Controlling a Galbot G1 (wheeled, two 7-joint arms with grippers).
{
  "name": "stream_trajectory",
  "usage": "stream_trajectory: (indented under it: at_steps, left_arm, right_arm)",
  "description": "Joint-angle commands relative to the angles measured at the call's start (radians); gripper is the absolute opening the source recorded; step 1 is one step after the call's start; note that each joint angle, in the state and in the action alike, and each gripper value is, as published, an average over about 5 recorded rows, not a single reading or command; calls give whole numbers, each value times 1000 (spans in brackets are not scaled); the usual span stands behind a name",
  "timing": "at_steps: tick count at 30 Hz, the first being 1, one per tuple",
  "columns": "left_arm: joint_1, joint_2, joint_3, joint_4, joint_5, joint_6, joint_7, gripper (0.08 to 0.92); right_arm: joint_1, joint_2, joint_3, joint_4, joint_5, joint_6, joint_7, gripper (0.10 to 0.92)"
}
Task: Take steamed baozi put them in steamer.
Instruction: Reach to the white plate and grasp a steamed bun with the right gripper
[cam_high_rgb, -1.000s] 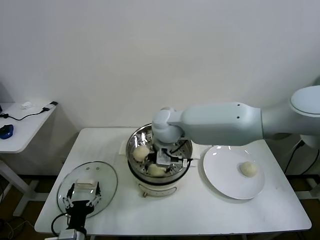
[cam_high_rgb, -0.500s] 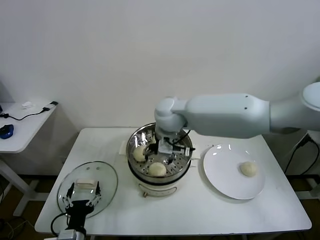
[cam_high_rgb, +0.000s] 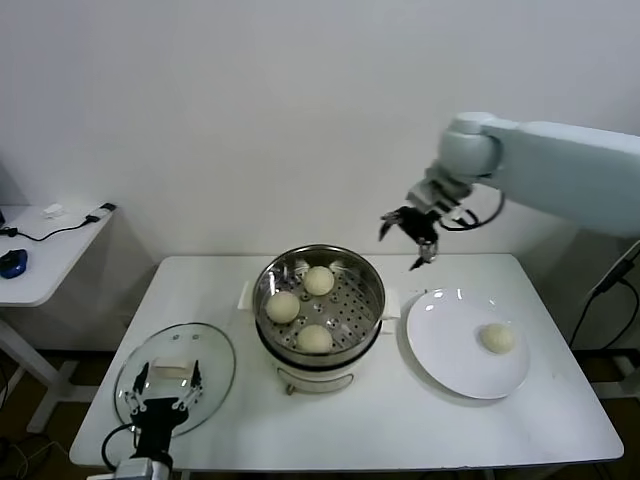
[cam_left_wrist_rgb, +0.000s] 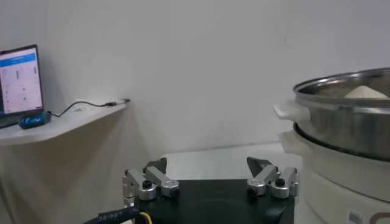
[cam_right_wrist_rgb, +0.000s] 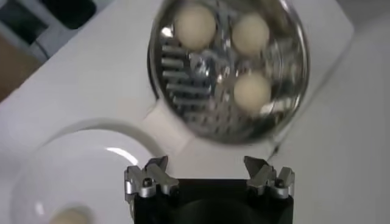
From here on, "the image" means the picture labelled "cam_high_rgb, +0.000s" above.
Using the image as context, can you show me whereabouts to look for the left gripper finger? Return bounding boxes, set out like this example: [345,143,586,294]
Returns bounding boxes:
[172,359,204,412]
[122,362,152,414]

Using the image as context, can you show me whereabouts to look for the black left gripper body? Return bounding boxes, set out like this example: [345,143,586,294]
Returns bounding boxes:
[130,396,191,459]

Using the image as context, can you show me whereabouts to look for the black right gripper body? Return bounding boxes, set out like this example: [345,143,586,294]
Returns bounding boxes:
[397,203,442,246]

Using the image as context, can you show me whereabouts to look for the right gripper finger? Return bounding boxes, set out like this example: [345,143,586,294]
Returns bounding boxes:
[378,209,409,244]
[408,238,438,273]

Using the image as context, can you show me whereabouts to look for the glass pot lid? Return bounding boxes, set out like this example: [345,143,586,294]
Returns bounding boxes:
[113,322,237,435]

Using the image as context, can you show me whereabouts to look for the white steamed baozi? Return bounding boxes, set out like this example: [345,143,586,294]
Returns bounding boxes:
[265,291,301,324]
[296,323,334,354]
[303,265,335,296]
[479,322,516,356]

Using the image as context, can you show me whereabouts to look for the stainless steel steamer basket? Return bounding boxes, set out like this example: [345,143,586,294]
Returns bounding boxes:
[251,244,387,356]

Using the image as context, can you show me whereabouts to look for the white round plate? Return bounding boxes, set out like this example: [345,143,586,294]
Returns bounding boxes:
[405,287,531,400]

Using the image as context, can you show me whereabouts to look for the cream electric cooking pot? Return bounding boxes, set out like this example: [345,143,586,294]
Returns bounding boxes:
[237,278,401,399]

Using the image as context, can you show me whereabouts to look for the white side desk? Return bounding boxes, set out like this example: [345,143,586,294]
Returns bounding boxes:
[0,203,121,434]

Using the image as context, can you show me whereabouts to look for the blue computer mouse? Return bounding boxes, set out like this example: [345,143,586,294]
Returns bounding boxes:
[0,248,30,280]

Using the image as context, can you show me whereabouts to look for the black floor stand base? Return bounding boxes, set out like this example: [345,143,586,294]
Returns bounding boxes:
[572,348,640,401]

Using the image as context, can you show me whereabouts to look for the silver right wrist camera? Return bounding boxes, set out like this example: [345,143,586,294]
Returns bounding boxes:
[406,178,447,214]

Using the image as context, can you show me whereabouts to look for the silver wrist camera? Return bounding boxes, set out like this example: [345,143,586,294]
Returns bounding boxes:
[113,457,174,480]
[406,178,447,214]

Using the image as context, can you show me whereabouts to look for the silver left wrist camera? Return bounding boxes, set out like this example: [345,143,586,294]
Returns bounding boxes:
[113,457,174,480]

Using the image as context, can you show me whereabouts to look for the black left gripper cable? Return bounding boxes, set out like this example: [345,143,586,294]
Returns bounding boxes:
[101,423,139,472]

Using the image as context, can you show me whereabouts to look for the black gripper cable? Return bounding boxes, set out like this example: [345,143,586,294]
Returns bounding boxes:
[438,191,506,233]
[101,423,139,472]

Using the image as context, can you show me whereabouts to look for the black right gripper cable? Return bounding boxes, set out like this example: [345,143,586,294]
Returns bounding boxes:
[438,191,506,233]

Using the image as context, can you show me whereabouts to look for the thin black desk cable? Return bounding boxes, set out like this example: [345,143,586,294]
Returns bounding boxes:
[0,218,92,244]

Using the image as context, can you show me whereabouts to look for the black power cable with adapter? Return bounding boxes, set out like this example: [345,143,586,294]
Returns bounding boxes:
[568,242,640,351]

